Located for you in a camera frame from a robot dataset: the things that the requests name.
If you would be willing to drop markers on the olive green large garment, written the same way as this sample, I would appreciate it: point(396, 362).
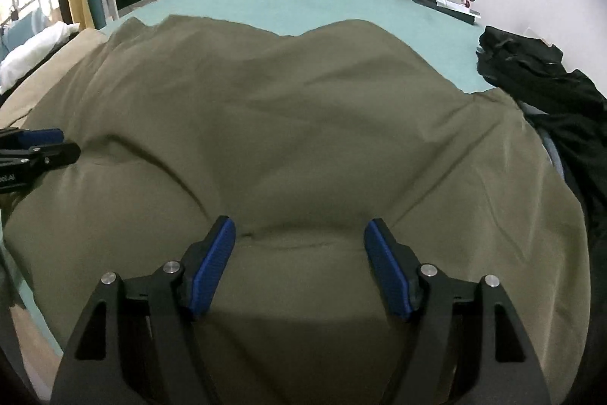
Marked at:
point(528, 230)

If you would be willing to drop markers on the teal bed sheet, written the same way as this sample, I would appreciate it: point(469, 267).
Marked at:
point(308, 1)

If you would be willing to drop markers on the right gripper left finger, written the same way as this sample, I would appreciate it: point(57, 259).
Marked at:
point(134, 341)

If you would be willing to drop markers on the black clothes pile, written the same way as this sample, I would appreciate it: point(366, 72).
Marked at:
point(569, 108)

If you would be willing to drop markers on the beige folded garment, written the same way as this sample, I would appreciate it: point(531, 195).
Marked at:
point(17, 107)

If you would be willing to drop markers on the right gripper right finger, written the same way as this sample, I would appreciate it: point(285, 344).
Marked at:
point(469, 345)

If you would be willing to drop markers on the white folded cloth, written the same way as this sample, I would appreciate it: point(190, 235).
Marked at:
point(27, 56)

